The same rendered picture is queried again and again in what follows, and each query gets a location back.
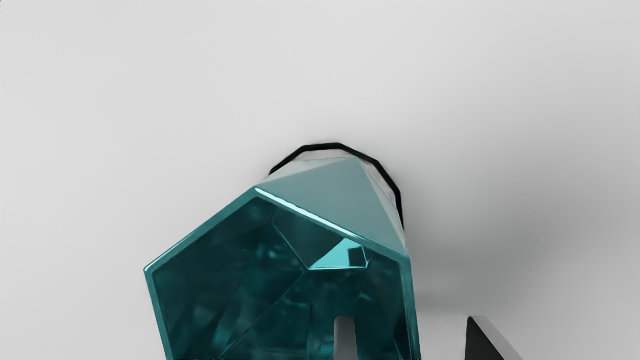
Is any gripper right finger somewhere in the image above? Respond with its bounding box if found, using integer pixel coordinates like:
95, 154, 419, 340
465, 316, 524, 360

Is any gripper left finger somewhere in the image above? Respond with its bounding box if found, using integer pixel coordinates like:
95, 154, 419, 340
333, 315, 359, 360

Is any teal faceted mug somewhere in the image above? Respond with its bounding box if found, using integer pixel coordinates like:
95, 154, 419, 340
144, 155, 422, 360

